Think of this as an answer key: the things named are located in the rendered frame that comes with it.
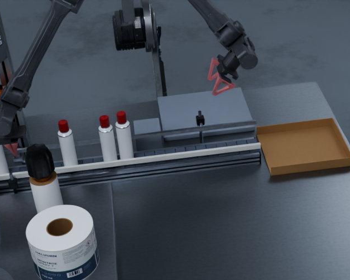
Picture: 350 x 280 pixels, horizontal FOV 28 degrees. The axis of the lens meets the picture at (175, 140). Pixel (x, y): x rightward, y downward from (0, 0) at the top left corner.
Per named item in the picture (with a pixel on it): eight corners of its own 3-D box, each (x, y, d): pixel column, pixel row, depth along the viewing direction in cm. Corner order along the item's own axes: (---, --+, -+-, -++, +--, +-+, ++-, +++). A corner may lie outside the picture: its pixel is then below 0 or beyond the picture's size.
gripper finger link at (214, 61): (203, 83, 237) (219, 62, 233) (200, 72, 243) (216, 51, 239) (219, 91, 240) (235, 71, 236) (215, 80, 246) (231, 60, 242)
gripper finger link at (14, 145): (21, 160, 239) (16, 138, 233) (1, 163, 239) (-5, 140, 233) (23, 149, 244) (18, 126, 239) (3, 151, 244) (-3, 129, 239)
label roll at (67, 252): (104, 276, 210) (98, 241, 201) (38, 292, 206) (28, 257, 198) (94, 233, 226) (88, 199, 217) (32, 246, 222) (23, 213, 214)
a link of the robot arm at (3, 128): (30, 94, 230) (6, 83, 227) (28, 113, 221) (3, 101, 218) (14, 120, 236) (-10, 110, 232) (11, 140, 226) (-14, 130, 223)
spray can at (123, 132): (120, 164, 254) (113, 118, 242) (120, 156, 258) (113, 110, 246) (134, 163, 254) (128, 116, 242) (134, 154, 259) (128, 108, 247)
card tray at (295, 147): (271, 176, 250) (271, 167, 248) (256, 135, 272) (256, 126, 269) (353, 165, 252) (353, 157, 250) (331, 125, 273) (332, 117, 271)
